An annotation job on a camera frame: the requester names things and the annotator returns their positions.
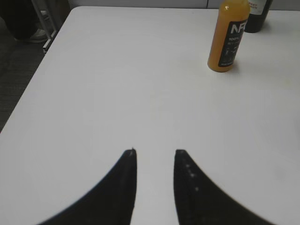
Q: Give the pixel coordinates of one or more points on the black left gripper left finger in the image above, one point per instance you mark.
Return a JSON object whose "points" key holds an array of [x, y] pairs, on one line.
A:
{"points": [[110, 202]]}

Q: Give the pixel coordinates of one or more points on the metal frame leg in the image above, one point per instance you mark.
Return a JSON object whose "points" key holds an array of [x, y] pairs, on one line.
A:
{"points": [[49, 25]]}

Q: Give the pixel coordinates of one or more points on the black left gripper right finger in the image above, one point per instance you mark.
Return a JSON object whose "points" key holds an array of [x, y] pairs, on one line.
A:
{"points": [[199, 201]]}

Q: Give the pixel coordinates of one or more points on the dark red wine bottle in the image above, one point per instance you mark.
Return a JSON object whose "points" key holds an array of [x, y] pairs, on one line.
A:
{"points": [[258, 13]]}

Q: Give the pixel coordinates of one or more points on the grey white shoe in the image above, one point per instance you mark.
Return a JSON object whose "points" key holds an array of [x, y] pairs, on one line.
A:
{"points": [[38, 37]]}

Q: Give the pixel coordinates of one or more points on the NFC orange juice bottle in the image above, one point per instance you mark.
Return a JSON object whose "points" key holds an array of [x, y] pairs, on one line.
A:
{"points": [[231, 22]]}

